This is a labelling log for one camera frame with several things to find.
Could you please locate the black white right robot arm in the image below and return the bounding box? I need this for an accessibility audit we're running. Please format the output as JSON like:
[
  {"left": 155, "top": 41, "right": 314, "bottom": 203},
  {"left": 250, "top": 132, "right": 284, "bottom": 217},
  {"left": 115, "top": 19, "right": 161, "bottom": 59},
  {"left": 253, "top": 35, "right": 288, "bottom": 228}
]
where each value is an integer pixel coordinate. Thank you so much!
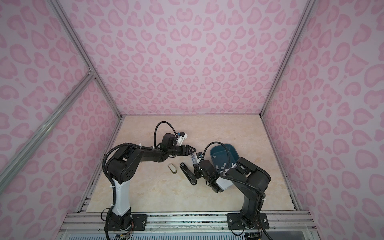
[{"left": 197, "top": 158, "right": 271, "bottom": 229}]

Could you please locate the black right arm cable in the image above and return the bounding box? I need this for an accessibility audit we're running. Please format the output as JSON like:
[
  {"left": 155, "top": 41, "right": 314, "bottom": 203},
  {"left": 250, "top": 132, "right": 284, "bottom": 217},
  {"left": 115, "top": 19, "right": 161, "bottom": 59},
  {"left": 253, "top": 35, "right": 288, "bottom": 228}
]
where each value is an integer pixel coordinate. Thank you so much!
[{"left": 202, "top": 141, "right": 274, "bottom": 240}]

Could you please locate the aluminium corner frame post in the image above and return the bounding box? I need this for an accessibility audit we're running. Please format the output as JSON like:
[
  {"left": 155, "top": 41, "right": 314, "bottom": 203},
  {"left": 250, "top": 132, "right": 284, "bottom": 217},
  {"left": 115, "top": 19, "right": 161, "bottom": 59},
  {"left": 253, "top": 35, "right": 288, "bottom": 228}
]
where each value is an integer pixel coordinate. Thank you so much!
[
  {"left": 260, "top": 0, "right": 318, "bottom": 119},
  {"left": 47, "top": 0, "right": 123, "bottom": 120}
]

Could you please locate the aluminium diagonal frame bar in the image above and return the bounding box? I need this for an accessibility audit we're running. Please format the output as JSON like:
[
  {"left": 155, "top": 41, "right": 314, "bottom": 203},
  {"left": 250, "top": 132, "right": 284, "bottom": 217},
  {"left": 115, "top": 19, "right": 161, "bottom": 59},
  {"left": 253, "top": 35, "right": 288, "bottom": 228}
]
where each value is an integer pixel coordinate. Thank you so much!
[{"left": 1, "top": 71, "right": 95, "bottom": 193}]

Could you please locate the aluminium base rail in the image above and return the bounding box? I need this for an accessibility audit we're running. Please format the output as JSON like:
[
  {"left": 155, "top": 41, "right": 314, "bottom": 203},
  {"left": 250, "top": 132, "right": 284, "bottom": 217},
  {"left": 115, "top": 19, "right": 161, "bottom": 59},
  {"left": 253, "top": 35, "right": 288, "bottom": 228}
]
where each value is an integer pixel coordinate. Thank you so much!
[{"left": 57, "top": 211, "right": 320, "bottom": 240}]

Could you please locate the black long stapler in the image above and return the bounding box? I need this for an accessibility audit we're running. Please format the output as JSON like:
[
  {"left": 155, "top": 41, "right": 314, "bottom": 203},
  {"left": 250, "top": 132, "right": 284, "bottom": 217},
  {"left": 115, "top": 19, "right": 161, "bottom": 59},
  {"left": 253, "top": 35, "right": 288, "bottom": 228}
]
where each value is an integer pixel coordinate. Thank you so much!
[{"left": 180, "top": 163, "right": 198, "bottom": 186}]

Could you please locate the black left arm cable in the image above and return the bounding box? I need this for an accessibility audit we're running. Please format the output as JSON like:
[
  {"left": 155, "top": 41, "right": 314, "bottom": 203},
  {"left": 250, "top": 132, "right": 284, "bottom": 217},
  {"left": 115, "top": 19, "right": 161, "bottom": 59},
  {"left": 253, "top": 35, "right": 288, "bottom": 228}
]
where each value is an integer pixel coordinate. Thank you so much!
[{"left": 153, "top": 120, "right": 178, "bottom": 148}]

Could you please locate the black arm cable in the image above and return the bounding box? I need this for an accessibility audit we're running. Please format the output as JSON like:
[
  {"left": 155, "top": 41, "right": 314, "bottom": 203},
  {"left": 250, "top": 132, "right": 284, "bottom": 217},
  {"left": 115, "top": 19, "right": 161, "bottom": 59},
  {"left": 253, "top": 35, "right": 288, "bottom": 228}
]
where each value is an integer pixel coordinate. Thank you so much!
[
  {"left": 202, "top": 141, "right": 274, "bottom": 240},
  {"left": 153, "top": 120, "right": 178, "bottom": 148}
]

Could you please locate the teal plastic tray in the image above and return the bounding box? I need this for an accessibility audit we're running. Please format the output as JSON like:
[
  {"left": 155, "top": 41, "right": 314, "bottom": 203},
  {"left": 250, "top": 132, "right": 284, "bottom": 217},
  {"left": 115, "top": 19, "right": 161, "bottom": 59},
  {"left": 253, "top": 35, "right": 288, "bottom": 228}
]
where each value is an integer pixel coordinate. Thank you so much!
[{"left": 210, "top": 144, "right": 240, "bottom": 174}]

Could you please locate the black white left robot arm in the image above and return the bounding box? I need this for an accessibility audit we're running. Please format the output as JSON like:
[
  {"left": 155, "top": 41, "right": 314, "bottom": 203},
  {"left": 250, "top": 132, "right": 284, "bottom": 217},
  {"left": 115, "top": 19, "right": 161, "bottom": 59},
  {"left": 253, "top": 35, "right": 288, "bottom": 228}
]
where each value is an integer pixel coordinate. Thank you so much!
[{"left": 102, "top": 133, "right": 197, "bottom": 225}]

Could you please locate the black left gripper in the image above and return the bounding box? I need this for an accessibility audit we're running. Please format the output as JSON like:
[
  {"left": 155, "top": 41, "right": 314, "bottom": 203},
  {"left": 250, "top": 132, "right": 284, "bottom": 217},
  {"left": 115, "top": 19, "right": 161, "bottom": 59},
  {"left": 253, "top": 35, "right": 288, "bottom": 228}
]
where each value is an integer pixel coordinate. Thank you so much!
[{"left": 168, "top": 144, "right": 197, "bottom": 157}]

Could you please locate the aluminium corner frame post right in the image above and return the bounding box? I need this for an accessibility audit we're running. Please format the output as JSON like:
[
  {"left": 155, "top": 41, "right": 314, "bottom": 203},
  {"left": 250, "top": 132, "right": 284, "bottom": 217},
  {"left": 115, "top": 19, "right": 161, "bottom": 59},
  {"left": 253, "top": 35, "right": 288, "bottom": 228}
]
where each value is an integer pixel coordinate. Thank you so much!
[{"left": 260, "top": 0, "right": 318, "bottom": 119}]

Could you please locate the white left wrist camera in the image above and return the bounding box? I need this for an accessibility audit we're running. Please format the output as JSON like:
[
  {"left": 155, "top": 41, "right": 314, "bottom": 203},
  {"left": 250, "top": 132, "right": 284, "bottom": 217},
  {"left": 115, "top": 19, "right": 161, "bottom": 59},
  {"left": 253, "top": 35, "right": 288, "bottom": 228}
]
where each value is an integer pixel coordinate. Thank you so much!
[{"left": 176, "top": 132, "right": 188, "bottom": 146}]

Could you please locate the aluminium corner frame post left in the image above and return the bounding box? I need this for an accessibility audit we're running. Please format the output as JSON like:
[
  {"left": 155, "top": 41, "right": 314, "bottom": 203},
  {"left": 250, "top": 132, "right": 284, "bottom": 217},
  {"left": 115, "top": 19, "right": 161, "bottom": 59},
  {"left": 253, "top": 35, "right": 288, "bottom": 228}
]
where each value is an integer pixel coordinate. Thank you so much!
[{"left": 47, "top": 0, "right": 123, "bottom": 120}]

